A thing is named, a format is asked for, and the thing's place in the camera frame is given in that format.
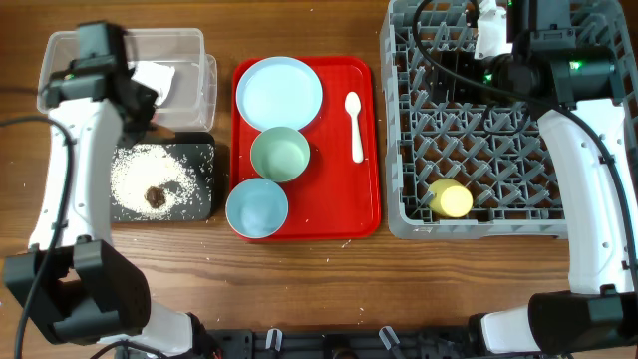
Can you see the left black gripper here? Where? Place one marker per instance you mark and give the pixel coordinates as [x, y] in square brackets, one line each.
[153, 94]

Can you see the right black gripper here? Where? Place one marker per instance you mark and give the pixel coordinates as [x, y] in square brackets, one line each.
[456, 94]

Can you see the yellow plastic cup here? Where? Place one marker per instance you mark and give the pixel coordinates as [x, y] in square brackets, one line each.
[450, 198]

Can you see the large light blue plate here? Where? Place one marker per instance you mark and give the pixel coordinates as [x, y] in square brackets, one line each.
[279, 92]

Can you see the green bowl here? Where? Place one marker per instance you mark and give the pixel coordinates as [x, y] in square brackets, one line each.
[280, 154]

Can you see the small light blue bowl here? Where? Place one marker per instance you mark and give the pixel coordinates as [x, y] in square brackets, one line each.
[257, 208]

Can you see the brown carrot piece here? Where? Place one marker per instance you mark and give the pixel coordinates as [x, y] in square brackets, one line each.
[159, 133]

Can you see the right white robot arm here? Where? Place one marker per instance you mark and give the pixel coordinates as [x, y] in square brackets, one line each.
[574, 95]

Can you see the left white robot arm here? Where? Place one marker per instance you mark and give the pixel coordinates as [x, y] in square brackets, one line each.
[72, 284]

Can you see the black waste tray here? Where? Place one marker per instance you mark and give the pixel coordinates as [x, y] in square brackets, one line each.
[199, 149]

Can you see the grey dishwasher rack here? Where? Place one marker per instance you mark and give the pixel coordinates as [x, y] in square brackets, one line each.
[498, 155]

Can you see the crumpled white paper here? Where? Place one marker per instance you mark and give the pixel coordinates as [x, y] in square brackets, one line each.
[156, 77]

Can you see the clear plastic bin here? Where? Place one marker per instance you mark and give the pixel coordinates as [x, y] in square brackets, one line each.
[184, 65]

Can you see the pile of rice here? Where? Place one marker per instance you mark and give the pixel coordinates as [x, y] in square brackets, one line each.
[134, 179]

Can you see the white plastic spoon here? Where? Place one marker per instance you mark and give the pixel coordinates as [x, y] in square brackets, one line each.
[353, 107]

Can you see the brown food lump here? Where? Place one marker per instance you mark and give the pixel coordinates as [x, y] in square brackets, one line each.
[155, 197]

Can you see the red plastic tray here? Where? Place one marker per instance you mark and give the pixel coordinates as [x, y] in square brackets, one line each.
[334, 198]

